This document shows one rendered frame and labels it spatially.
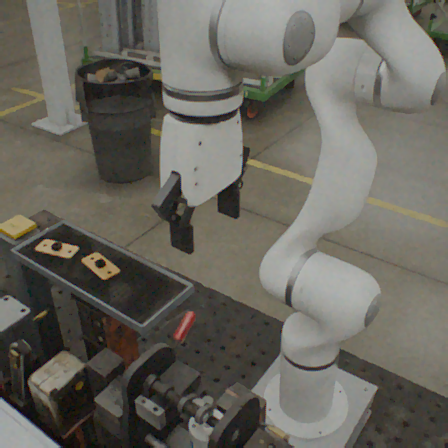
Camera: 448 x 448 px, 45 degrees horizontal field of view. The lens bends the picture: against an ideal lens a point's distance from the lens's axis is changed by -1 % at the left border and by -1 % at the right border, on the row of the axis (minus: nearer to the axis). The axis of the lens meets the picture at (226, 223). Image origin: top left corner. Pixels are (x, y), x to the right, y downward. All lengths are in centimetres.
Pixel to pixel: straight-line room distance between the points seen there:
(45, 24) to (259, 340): 333
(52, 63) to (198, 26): 399
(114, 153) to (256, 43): 316
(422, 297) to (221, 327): 152
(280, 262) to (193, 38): 57
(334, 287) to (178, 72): 54
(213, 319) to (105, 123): 214
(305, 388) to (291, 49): 81
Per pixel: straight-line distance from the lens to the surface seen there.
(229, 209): 69
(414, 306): 283
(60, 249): 115
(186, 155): 57
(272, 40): 48
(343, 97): 93
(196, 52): 53
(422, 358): 259
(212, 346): 153
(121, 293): 102
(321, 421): 127
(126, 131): 353
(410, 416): 146
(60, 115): 461
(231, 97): 56
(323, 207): 94
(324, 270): 98
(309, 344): 106
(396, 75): 87
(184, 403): 80
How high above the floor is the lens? 182
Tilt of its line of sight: 34 degrees down
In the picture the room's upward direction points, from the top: straight up
